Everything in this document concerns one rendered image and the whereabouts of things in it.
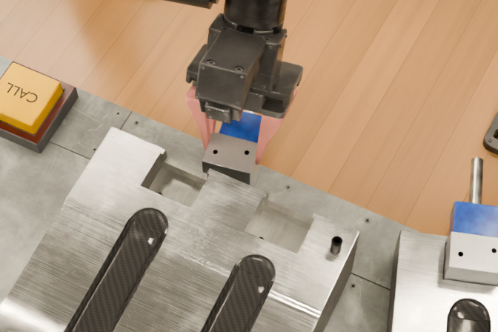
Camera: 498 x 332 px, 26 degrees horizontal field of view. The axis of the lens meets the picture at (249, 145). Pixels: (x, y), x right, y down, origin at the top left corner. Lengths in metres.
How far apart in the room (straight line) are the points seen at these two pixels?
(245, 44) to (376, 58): 0.27
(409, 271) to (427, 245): 0.03
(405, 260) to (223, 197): 0.18
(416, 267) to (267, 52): 0.24
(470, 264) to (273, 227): 0.18
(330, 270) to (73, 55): 0.41
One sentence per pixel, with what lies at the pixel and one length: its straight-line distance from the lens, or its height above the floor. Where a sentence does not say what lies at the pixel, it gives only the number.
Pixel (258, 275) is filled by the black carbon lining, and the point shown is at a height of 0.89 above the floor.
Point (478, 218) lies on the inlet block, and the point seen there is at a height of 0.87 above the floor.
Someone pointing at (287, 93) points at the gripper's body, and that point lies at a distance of 1.00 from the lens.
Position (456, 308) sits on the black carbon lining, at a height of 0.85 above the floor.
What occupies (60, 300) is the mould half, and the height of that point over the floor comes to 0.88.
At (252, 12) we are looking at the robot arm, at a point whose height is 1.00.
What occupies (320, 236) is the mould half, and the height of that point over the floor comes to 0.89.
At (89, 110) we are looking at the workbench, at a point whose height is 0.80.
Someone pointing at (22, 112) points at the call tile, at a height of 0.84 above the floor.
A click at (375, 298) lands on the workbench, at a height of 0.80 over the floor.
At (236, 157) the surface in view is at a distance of 1.07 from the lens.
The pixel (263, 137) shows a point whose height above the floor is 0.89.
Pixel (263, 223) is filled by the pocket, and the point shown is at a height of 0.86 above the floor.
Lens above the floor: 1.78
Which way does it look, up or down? 60 degrees down
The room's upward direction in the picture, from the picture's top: straight up
